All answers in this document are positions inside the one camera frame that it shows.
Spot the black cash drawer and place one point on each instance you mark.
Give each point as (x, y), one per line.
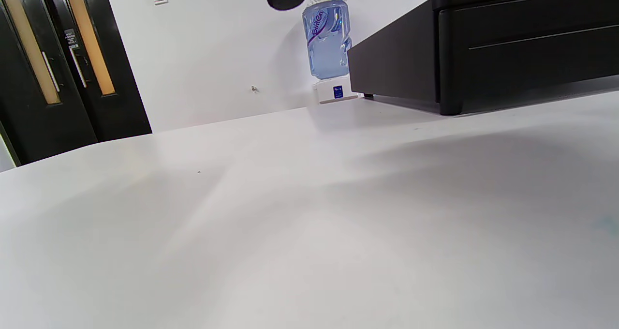
(508, 53)

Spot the blue bottle on dispenser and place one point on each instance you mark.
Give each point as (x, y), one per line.
(326, 43)

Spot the white water dispenser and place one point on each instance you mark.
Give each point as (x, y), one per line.
(333, 91)

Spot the black door with glass strip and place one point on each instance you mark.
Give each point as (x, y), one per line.
(19, 101)
(121, 53)

